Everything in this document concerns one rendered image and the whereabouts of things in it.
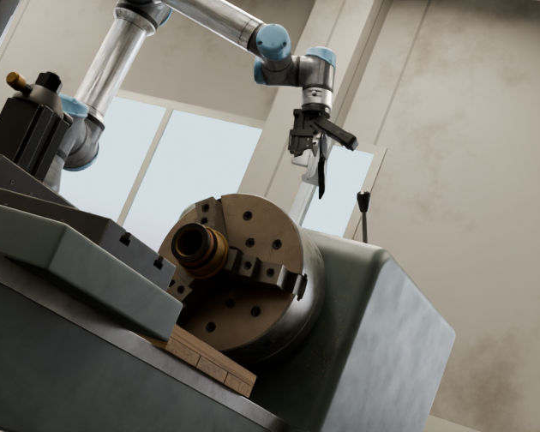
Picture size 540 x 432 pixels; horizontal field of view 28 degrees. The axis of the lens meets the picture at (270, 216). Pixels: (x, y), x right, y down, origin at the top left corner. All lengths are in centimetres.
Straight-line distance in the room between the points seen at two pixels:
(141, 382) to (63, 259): 36
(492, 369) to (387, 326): 251
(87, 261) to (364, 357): 94
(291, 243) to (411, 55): 345
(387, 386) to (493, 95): 303
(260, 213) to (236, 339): 24
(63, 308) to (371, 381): 95
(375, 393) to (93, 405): 86
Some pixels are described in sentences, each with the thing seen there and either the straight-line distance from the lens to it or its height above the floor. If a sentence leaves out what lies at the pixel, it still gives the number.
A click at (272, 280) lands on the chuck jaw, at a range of 191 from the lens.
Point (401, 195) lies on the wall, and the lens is 502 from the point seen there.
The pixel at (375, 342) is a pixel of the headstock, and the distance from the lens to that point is 215.
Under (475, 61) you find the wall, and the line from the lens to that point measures 526.
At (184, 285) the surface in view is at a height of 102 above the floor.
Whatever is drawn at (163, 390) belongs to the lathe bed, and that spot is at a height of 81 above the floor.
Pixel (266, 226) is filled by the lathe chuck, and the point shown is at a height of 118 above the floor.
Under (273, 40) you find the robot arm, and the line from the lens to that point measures 245.
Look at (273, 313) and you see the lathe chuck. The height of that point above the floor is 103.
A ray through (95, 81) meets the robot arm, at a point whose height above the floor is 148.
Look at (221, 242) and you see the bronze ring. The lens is 191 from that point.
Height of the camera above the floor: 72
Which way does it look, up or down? 14 degrees up
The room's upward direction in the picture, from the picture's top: 22 degrees clockwise
